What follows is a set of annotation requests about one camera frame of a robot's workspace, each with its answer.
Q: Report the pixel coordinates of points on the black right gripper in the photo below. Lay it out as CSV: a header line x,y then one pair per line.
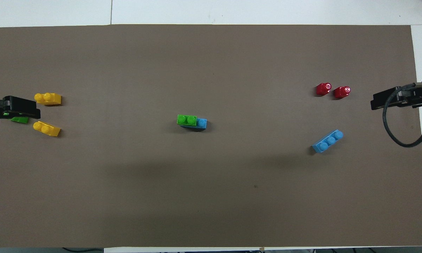
x,y
416,98

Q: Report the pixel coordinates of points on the green two-stud block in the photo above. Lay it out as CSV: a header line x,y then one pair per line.
x,y
186,120
21,120

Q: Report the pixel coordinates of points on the blue three-stud block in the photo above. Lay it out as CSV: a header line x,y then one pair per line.
x,y
327,141
202,123

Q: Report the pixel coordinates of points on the yellow two-stud block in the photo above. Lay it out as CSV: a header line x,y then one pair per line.
x,y
48,99
46,129

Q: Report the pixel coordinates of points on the red one-stud block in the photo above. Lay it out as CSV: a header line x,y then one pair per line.
x,y
341,92
323,89

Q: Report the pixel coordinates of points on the brown paper mat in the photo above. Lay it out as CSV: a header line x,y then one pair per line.
x,y
211,196

